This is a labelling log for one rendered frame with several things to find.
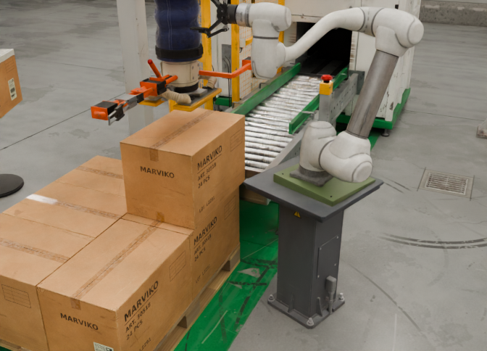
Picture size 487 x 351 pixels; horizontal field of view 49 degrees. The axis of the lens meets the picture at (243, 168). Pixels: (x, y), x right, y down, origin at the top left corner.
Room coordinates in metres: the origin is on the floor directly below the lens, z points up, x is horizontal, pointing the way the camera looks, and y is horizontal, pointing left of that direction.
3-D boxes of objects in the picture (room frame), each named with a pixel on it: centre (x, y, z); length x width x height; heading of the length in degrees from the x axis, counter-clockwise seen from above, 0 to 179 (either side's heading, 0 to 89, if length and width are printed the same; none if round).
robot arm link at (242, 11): (2.16, -0.01, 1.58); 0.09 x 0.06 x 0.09; 157
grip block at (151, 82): (2.35, 0.41, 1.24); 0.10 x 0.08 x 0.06; 67
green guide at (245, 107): (4.40, -0.19, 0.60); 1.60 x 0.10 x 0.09; 157
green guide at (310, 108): (4.18, -0.68, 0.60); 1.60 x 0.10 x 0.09; 157
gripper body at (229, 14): (2.19, 0.06, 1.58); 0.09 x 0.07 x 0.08; 67
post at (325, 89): (3.22, -0.51, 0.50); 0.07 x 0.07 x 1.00; 67
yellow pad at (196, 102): (2.54, 0.22, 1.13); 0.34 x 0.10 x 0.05; 157
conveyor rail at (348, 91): (3.84, -0.59, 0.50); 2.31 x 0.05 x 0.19; 157
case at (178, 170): (2.59, 0.30, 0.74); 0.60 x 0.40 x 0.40; 156
